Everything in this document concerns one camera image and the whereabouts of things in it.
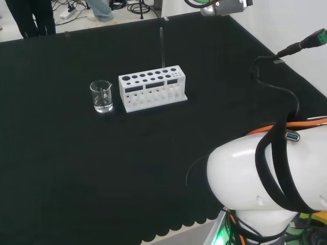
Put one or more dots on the person in blue jeans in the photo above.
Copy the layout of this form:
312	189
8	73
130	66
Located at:
102	12

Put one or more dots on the black bench cloth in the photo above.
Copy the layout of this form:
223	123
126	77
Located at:
76	153

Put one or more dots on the black tripod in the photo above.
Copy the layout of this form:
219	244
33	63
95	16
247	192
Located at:
141	9

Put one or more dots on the clear glass beaker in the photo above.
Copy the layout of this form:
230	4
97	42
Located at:
101	99

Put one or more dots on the white test tube rack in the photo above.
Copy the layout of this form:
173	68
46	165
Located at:
153	88

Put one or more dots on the blue USB plug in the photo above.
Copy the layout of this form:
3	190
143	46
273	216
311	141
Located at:
292	136

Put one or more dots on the white power strip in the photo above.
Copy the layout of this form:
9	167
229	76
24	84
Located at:
67	14

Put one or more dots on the person in dark trousers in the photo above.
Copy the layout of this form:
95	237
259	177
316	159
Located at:
38	18

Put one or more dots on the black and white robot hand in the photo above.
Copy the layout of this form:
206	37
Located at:
230	6

